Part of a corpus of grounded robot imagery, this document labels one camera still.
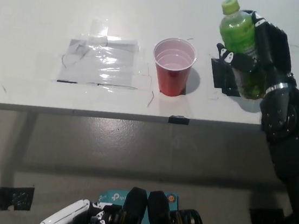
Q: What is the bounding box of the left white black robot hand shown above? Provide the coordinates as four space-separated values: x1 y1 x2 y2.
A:
36 193 122 224

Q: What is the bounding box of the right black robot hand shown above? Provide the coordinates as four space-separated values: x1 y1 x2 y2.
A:
211 6 299 95

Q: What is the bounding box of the green tea plastic bottle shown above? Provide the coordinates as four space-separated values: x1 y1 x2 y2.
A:
210 0 278 101

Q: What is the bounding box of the red plastic cup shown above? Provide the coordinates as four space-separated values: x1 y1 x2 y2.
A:
148 35 199 99

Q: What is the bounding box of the teal router box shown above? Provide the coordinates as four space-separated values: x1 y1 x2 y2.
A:
95 183 181 224

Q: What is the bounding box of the large black tape square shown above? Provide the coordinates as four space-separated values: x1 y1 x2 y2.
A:
206 57 246 98

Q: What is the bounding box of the grey sheet under clear tape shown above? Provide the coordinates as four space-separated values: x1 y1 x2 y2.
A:
57 30 145 92

